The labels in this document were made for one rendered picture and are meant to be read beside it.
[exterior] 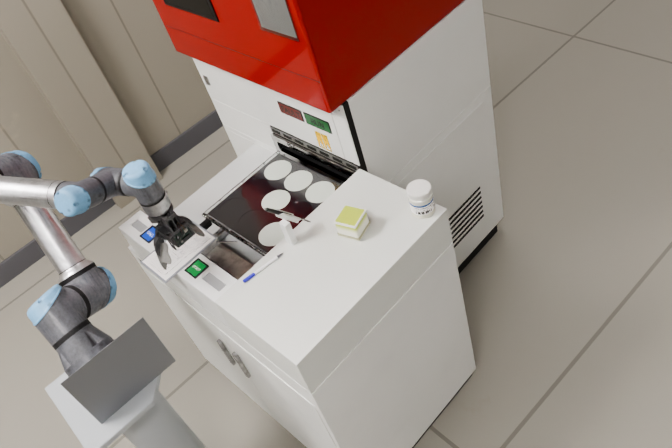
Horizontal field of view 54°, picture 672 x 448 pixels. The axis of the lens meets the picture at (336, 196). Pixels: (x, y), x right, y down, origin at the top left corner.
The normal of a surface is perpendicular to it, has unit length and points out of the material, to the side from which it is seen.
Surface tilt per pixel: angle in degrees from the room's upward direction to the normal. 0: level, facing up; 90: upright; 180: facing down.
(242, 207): 0
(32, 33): 90
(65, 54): 90
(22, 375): 0
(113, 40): 90
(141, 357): 90
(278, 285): 0
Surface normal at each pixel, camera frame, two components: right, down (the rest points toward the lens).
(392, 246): -0.24, -0.69
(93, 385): 0.66, 0.40
